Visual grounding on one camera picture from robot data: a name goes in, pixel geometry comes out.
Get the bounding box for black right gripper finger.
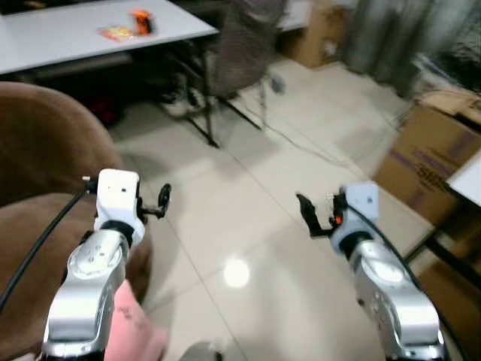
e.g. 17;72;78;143
296;193;322;236

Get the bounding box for pink pillow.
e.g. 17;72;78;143
105;279;171;361

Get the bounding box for brown sofa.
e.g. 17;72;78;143
0;80;156;359

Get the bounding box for cardboard box with purple print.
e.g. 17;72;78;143
373;89;481;228

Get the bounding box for small white table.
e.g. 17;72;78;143
427;153;481;288

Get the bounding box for low brown cardboard box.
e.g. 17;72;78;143
416;254;481;356

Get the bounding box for grey robot foot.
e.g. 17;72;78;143
176;341;223;361

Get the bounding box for plain cardboard box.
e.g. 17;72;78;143
289;0;351;71

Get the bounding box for brown mesh chair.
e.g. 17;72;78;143
201;0;292;100

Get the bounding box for colourful snack packet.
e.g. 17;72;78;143
95;24;137;43

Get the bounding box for orange object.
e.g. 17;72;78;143
129;8;156;38

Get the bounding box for grey curtain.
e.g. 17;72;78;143
344;0;481;100

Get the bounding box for large white table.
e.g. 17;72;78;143
0;0;261;149

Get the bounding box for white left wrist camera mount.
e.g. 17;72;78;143
95;168;146;227

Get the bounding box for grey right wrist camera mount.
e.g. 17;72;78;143
340;181;382;243

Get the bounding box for thin floor cable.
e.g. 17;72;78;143
258;75;380;172

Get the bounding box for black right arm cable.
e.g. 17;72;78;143
344;205;453;361

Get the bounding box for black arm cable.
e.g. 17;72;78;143
344;205;453;361
0;177;99;314

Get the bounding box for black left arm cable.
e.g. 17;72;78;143
0;177;99;314

